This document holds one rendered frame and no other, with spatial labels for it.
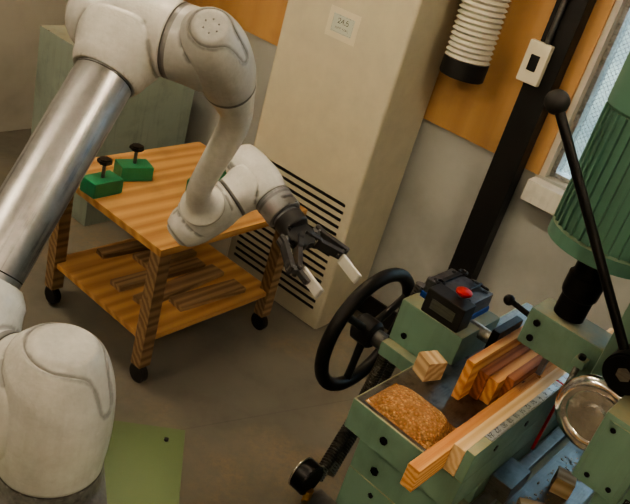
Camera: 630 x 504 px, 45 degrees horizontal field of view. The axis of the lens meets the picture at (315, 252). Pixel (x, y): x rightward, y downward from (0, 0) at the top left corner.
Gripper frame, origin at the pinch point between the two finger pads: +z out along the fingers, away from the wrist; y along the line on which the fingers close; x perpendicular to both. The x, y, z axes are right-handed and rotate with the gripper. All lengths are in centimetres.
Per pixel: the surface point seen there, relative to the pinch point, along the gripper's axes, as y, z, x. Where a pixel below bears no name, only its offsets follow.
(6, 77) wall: 55, -214, 134
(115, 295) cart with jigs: 8, -59, 87
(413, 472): -48, 43, -32
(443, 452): -42, 43, -33
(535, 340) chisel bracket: -15, 38, -39
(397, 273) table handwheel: -9.1, 11.4, -21.7
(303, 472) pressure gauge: -39, 32, -1
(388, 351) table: -19.3, 23.1, -16.5
